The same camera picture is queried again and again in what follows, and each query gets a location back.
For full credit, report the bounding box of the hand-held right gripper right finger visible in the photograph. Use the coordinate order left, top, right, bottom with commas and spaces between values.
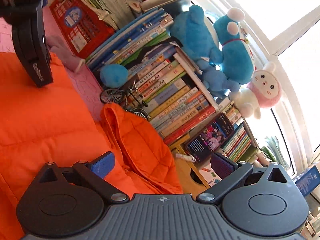
196, 152, 287, 204

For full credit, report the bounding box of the stack of paper workbooks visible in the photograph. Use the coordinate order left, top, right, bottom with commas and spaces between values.
80, 0, 143, 30

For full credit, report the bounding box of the miniature bicycle model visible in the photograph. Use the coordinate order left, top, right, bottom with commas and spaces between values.
100, 80, 152, 120

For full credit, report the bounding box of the wooden drawer organizer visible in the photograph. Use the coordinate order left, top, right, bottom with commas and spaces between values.
169, 132, 215, 195

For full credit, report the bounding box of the red plastic basket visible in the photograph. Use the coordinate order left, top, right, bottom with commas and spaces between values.
49, 0, 115, 59

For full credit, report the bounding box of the grey laptop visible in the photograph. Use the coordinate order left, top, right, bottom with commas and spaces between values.
139, 0, 193, 13

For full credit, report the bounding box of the stack of green workbooks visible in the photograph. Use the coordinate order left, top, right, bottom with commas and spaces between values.
260, 135, 292, 173

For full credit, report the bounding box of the dark blue box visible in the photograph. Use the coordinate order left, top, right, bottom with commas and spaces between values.
295, 166, 320, 198

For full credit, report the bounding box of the large blue plush toy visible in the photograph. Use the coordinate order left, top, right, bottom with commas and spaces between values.
170, 5, 224, 67

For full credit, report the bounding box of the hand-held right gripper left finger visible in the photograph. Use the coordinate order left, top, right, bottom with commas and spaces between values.
37, 151, 130, 205

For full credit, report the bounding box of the orange puffer jacket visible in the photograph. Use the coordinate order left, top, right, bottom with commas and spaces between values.
0, 52, 184, 240

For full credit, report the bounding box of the blue plush ball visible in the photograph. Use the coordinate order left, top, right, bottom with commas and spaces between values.
100, 64, 129, 88

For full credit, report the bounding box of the row of thick assorted books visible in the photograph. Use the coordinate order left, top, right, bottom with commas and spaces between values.
125, 47, 217, 145

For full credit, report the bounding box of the black strap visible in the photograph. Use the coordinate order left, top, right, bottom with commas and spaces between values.
122, 49, 150, 68

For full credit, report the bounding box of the row of thin green books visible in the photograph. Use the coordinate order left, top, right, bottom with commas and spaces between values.
220, 100, 259, 163

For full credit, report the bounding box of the pink and white sheep plush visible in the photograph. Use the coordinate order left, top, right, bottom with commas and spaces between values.
229, 61, 283, 119

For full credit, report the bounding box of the grey knit glove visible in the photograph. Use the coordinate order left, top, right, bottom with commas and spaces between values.
46, 35, 85, 71

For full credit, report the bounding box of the row of tall blue books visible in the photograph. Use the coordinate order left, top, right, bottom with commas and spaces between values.
85, 7, 174, 72

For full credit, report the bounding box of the smartphone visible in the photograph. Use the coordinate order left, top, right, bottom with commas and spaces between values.
184, 112, 235, 162

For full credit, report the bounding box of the white coiled cable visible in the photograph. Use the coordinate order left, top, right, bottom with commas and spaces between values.
174, 152, 197, 163

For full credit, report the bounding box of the small blue plush toy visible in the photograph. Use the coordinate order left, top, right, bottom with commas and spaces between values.
197, 59, 242, 99

